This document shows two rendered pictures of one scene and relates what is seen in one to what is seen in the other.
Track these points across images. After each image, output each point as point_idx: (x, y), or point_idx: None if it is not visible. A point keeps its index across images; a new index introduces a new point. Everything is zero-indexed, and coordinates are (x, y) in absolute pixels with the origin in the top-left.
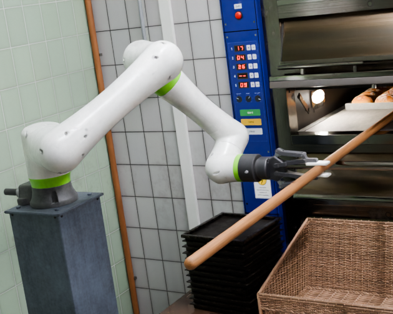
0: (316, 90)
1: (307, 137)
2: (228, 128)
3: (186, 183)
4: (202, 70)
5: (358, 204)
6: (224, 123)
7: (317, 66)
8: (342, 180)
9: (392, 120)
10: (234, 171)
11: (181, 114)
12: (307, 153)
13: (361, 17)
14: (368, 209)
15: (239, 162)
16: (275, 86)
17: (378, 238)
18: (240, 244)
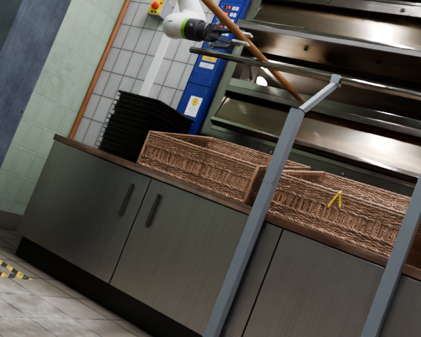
0: (262, 77)
1: (242, 81)
2: (194, 5)
3: (142, 93)
4: None
5: (253, 138)
6: (193, 0)
7: (273, 23)
8: (250, 118)
9: None
10: (182, 23)
11: (165, 44)
12: (235, 96)
13: (318, 11)
14: (258, 144)
15: (189, 19)
16: (238, 25)
17: (255, 163)
18: (157, 103)
